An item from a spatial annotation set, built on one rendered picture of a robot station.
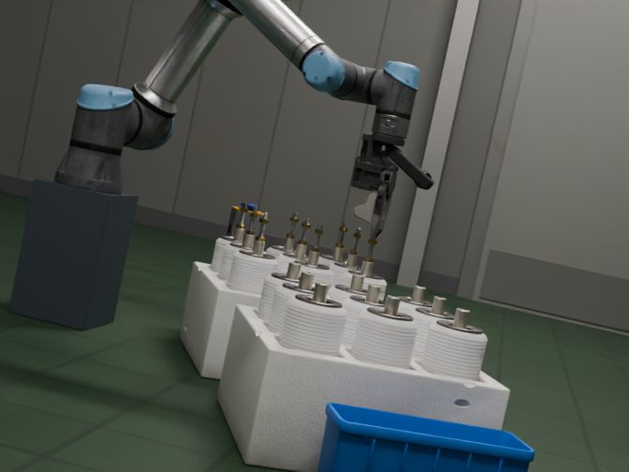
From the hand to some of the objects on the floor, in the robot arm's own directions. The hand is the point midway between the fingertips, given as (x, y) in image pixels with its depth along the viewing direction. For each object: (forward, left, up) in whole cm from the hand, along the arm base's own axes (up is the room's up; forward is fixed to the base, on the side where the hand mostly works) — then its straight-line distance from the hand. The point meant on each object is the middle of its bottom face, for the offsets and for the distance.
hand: (377, 232), depth 229 cm
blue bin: (+21, -67, -34) cm, 79 cm away
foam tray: (-16, +6, -34) cm, 38 cm away
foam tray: (+6, -44, -34) cm, 56 cm away
